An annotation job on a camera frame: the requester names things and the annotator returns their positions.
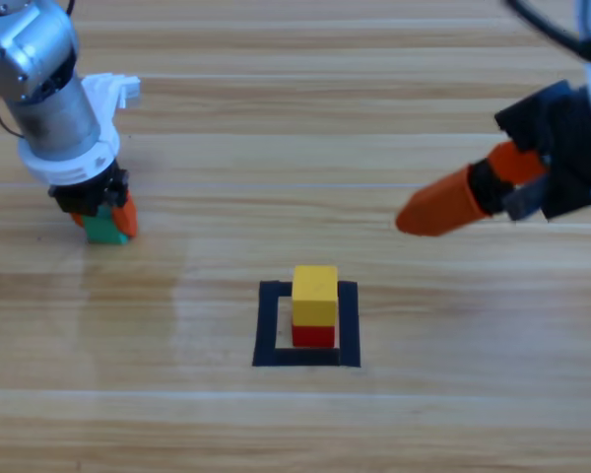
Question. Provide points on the black tape rectangle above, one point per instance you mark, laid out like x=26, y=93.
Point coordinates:
x=266, y=325

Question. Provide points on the red cube block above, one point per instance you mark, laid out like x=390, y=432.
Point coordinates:
x=312, y=336

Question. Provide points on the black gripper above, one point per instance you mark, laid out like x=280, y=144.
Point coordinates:
x=571, y=148
x=88, y=194

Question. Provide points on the green cube block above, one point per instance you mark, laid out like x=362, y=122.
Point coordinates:
x=101, y=231

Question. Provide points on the yellow cube block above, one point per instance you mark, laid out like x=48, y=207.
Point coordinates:
x=315, y=295

